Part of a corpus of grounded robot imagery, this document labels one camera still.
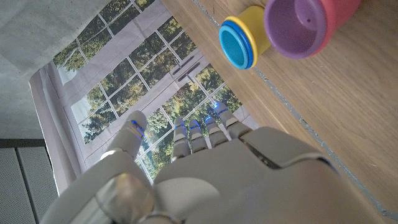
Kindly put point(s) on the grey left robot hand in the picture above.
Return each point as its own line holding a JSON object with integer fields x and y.
{"x": 236, "y": 180}

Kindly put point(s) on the teal stacking cup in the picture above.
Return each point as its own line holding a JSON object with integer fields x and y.
{"x": 233, "y": 46}

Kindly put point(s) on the dark blue stacking cup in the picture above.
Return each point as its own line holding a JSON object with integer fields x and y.
{"x": 247, "y": 43}

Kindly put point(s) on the yellow stacking cup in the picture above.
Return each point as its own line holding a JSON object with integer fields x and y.
{"x": 258, "y": 28}

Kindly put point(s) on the printed window backdrop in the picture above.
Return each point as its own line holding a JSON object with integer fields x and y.
{"x": 124, "y": 71}

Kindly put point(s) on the purple stacking cup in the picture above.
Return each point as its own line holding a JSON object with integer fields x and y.
{"x": 289, "y": 28}

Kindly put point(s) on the pink stacking cup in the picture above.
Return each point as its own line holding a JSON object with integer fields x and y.
{"x": 339, "y": 18}

